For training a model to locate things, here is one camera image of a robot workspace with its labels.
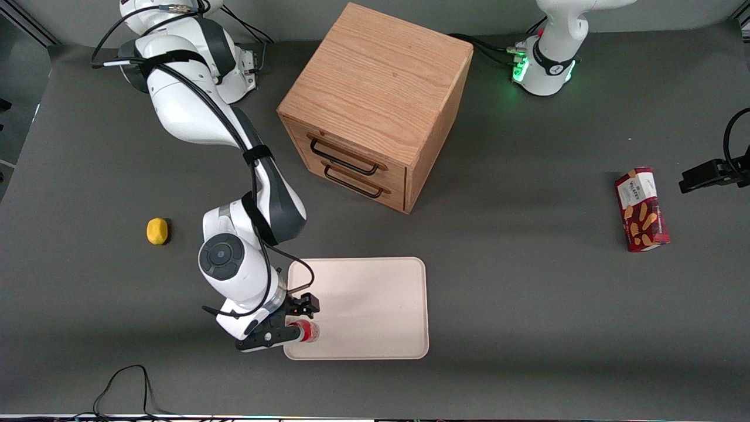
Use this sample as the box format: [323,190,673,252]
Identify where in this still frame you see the short black drawer handle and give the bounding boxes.
[323,164,385,199]

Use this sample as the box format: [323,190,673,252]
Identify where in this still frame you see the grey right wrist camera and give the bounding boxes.
[236,324,304,353]

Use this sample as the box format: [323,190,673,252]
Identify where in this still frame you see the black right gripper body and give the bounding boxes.
[260,295,306,329]

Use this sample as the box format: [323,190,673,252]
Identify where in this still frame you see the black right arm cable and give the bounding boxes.
[91,3,316,320]

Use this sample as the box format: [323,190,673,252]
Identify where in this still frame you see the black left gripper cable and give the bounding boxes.
[723,108,750,169]

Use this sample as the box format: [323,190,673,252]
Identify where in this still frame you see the black left base cables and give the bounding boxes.
[448,32,528,66]

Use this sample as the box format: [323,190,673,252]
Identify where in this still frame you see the wooden drawer with short handle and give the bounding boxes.
[292,154,407,213]

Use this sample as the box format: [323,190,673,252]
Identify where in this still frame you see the black right base cables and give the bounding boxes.
[221,6,276,74]

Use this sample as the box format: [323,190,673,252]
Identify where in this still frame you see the wooden drawer with long handle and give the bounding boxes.
[284,119,407,184]

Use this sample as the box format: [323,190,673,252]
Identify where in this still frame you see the red coke bottle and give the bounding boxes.
[288,320,321,344]

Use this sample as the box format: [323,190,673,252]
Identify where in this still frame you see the black base cables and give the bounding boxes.
[221,6,276,74]
[448,32,528,66]

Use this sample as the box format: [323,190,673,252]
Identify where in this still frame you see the red cookie box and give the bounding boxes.
[614,167,671,253]

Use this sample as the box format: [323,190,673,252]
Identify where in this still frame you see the thin black table cable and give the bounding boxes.
[73,365,176,420]

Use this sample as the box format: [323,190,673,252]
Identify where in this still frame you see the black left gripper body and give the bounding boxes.
[727,156,750,189]

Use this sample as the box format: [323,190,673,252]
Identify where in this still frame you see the long black drawer handle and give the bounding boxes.
[309,138,380,176]

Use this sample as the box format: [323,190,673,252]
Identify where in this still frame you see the beige plastic tray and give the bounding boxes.
[283,257,429,360]

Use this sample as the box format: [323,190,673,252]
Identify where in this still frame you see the wooden drawer cabinet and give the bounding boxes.
[277,2,474,215]

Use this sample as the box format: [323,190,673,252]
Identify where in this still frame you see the yellow lemon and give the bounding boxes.
[146,217,169,246]

